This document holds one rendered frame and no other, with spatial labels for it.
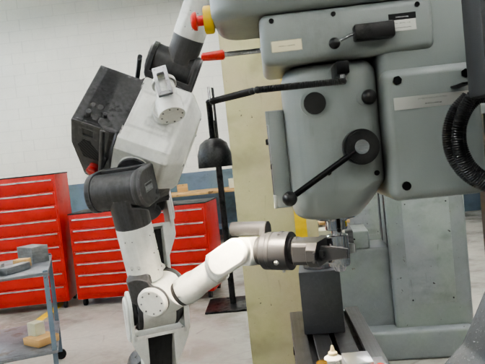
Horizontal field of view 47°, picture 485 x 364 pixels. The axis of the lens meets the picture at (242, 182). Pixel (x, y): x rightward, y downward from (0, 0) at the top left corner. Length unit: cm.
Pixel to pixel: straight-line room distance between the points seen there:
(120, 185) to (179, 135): 22
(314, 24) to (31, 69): 1022
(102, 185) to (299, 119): 51
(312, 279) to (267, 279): 136
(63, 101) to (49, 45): 104
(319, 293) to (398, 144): 68
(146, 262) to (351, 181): 55
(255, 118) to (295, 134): 181
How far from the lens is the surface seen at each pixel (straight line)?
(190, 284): 139
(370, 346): 161
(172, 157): 143
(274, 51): 112
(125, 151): 143
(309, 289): 168
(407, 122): 114
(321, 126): 113
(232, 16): 114
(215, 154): 115
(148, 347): 185
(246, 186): 295
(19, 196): 635
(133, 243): 139
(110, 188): 136
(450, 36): 119
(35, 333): 421
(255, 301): 305
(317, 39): 113
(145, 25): 1070
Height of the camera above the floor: 147
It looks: 3 degrees down
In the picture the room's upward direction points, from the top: 6 degrees counter-clockwise
